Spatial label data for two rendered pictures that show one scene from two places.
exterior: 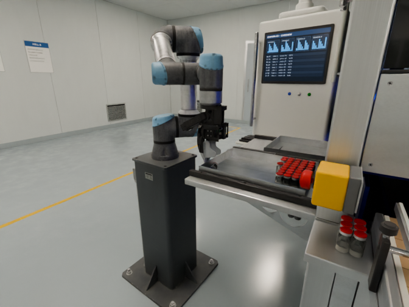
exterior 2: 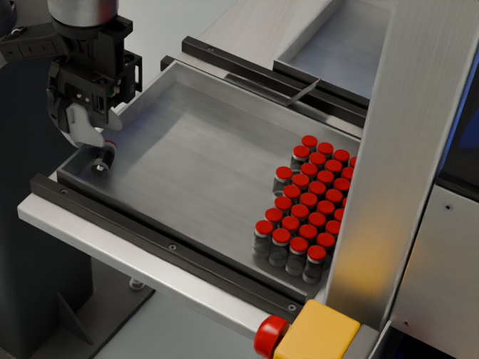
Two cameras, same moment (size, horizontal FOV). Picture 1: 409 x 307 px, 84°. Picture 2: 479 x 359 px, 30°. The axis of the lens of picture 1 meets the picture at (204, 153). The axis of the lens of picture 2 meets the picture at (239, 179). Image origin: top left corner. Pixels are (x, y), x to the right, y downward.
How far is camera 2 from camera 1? 0.50 m
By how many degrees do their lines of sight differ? 28
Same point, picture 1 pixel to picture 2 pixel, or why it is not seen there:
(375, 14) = (429, 73)
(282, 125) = not seen: outside the picture
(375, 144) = (415, 295)
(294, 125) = not seen: outside the picture
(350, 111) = (374, 225)
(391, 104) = (447, 242)
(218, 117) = (105, 60)
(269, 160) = (276, 121)
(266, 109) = not seen: outside the picture
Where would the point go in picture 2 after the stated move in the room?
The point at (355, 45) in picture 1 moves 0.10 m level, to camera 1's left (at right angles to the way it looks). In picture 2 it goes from (388, 112) to (254, 108)
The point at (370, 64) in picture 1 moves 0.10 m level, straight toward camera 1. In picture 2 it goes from (415, 160) to (357, 242)
